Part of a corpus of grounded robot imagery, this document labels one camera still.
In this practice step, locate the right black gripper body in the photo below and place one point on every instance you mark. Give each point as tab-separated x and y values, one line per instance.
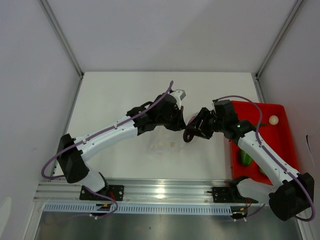
219	124

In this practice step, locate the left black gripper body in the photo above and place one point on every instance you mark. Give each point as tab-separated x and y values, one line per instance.
170	119

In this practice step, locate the green chili pepper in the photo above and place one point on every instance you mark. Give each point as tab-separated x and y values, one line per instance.
262	124

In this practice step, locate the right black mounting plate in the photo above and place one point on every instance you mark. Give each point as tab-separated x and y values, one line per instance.
225	194

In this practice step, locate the right aluminium frame post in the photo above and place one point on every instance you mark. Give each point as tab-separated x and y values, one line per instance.
289	19

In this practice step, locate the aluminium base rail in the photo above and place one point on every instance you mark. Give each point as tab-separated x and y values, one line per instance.
137	191

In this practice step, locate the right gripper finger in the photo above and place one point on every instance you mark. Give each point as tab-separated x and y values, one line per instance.
200	123
203	133

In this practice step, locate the white slotted cable duct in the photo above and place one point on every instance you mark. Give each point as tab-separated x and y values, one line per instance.
130	208

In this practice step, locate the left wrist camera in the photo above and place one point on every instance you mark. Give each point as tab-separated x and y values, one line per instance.
179	94

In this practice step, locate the green bell pepper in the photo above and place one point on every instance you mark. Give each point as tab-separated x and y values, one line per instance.
245	159

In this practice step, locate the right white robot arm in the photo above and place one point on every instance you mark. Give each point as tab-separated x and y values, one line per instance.
289	193

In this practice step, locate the left aluminium frame post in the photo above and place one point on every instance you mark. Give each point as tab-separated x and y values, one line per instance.
58	31

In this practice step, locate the red plastic tray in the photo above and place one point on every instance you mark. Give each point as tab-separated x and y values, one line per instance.
278	137

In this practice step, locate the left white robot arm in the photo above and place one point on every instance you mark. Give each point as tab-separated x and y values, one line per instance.
73	153

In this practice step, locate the clear dotted zip bag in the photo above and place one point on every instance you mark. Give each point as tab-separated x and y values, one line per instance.
162	140

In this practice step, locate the black mounting plate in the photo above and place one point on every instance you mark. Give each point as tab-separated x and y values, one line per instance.
102	192
225	194

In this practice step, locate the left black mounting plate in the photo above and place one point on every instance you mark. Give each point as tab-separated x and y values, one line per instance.
102	192

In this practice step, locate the aluminium frame post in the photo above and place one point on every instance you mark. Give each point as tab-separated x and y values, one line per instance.
289	19
58	31

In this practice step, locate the white egg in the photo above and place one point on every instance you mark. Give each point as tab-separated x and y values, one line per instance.
273	120

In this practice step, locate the purple toy eggplant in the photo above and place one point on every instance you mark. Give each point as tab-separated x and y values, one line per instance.
188	137

